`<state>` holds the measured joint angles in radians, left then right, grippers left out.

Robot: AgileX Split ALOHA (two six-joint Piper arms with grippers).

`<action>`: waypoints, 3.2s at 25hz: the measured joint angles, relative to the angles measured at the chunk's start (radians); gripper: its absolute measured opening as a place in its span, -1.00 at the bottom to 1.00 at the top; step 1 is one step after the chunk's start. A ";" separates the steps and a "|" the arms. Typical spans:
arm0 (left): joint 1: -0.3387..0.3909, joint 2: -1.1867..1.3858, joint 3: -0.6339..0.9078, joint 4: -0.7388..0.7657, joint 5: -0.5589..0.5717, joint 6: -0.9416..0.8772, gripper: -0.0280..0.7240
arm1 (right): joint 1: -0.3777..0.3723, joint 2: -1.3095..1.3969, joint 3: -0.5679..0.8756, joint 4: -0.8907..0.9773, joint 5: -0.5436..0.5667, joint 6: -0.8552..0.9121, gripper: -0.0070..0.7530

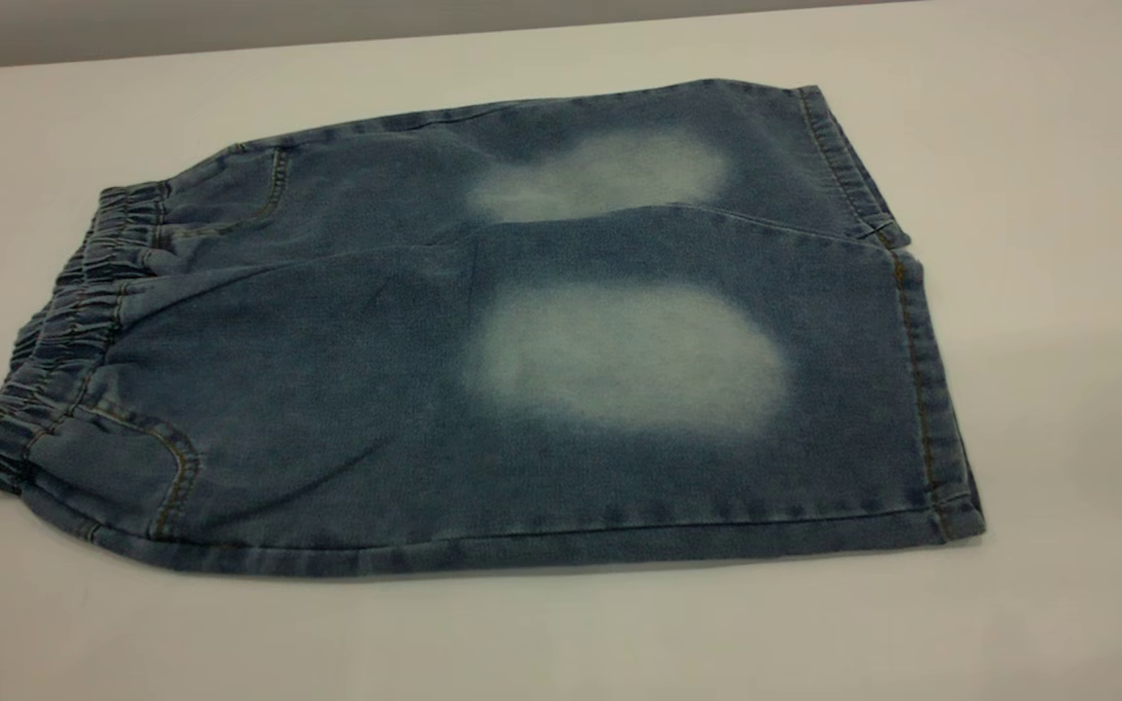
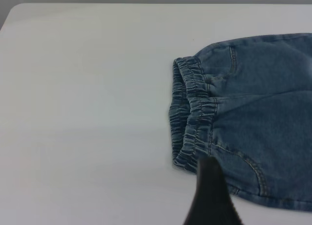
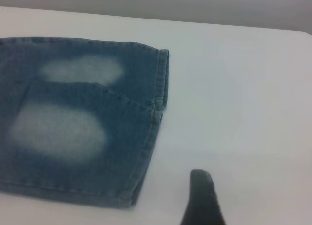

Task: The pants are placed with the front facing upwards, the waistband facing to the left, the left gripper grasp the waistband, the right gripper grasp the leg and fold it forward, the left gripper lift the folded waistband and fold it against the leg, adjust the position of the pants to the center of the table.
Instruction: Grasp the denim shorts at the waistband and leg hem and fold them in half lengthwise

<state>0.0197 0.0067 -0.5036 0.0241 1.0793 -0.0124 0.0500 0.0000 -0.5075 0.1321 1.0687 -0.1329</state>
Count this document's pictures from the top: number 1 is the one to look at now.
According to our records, blue denim shorts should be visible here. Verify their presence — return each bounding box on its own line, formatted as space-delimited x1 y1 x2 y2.
0 78 988 577

